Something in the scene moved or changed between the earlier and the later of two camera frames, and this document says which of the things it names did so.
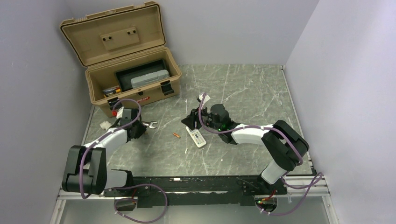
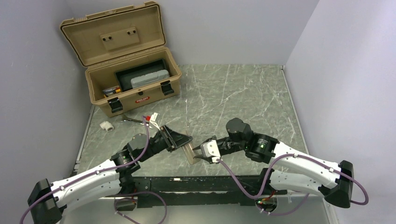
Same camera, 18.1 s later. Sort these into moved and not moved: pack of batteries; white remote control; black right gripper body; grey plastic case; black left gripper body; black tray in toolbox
Moved: white remote control; black left gripper body; black right gripper body
Not moved: black tray in toolbox; grey plastic case; pack of batteries
